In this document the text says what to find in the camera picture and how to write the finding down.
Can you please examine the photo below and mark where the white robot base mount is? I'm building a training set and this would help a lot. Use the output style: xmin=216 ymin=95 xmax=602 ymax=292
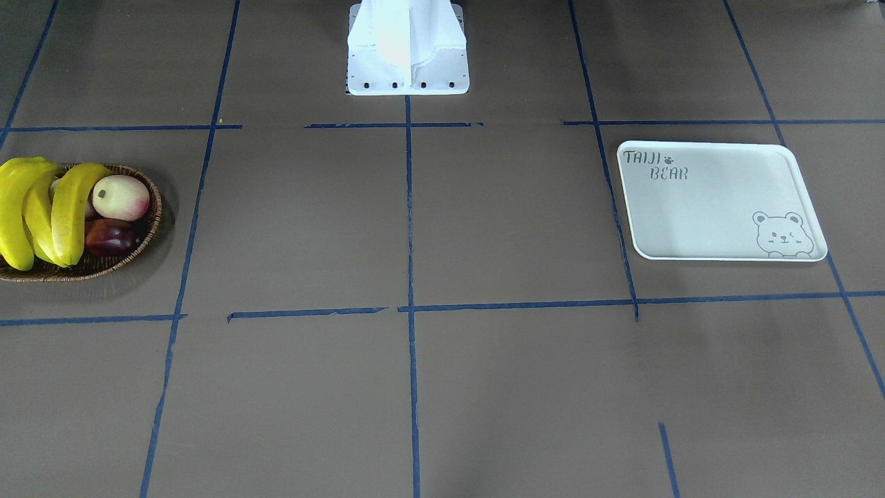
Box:
xmin=346 ymin=1 xmax=471 ymax=95

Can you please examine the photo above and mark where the brown wicker basket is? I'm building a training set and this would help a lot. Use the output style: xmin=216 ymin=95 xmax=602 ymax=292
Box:
xmin=1 ymin=163 xmax=165 ymax=282

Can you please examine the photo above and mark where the yellow banana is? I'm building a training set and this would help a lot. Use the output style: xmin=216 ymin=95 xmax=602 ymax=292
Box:
xmin=51 ymin=162 xmax=113 ymax=267
xmin=1 ymin=156 xmax=58 ymax=271
xmin=23 ymin=168 xmax=68 ymax=268

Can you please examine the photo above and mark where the white bear tray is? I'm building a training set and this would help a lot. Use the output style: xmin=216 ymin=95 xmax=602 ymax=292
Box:
xmin=616 ymin=140 xmax=828 ymax=262

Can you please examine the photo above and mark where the dark red mango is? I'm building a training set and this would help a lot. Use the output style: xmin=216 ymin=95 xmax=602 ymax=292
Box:
xmin=84 ymin=219 xmax=142 ymax=257

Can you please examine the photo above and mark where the pink white peach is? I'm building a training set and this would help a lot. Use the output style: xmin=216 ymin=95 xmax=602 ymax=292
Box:
xmin=91 ymin=174 xmax=151 ymax=221

